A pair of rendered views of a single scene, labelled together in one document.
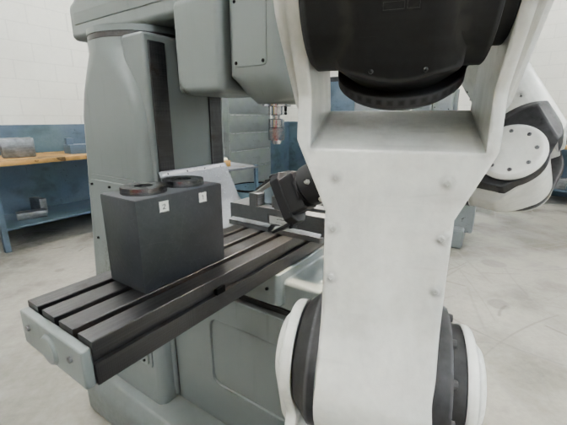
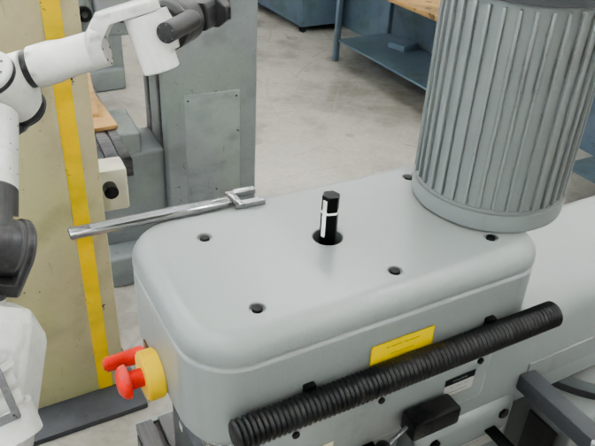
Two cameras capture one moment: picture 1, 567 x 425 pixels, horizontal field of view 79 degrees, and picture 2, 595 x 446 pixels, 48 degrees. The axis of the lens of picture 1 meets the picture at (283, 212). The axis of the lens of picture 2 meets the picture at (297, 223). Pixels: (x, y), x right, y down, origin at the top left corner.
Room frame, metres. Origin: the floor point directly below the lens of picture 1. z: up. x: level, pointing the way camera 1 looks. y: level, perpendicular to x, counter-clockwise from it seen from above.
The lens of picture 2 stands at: (1.33, -0.61, 2.34)
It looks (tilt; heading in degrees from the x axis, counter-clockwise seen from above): 32 degrees down; 116
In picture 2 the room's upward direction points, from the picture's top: 3 degrees clockwise
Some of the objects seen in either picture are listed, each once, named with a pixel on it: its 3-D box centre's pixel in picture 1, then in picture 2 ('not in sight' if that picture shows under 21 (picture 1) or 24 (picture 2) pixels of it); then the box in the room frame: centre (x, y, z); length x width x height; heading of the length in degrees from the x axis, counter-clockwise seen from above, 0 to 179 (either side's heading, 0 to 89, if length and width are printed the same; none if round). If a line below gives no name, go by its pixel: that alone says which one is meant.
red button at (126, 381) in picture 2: not in sight; (130, 380); (0.92, -0.19, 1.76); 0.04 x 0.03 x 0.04; 146
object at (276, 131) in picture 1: (276, 131); not in sight; (1.07, 0.02, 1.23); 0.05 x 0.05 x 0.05
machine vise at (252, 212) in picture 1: (284, 209); not in sight; (1.05, 0.00, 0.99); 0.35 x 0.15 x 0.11; 55
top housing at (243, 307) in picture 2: not in sight; (333, 285); (1.08, 0.03, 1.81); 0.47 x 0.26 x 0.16; 56
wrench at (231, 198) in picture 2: not in sight; (169, 212); (0.88, -0.04, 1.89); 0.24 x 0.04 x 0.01; 54
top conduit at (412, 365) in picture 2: not in sight; (412, 365); (1.21, -0.03, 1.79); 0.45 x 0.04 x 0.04; 56
